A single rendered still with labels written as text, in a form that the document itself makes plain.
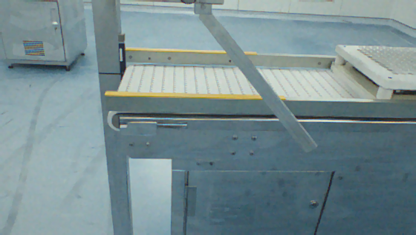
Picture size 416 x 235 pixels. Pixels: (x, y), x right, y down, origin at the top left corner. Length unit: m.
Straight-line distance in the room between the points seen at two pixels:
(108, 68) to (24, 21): 2.40
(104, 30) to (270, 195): 0.58
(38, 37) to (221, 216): 2.68
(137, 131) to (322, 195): 0.49
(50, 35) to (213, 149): 2.68
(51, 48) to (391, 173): 2.87
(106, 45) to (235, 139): 0.43
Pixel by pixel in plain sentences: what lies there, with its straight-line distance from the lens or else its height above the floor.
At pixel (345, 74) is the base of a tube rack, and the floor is 0.89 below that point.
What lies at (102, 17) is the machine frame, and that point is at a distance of 0.90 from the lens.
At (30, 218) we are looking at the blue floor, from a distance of 1.77.
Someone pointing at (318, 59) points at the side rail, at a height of 0.89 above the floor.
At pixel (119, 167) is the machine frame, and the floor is 0.52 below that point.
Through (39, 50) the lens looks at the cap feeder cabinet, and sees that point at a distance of 3.35.
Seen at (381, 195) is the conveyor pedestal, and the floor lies 0.61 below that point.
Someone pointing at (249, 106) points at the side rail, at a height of 0.89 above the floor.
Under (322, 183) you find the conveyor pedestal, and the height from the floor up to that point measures 0.66.
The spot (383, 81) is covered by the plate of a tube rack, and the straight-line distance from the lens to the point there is 0.77.
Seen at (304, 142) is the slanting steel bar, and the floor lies 0.88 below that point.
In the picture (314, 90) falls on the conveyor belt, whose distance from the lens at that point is 0.83.
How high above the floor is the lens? 1.17
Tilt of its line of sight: 28 degrees down
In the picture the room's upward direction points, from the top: 4 degrees clockwise
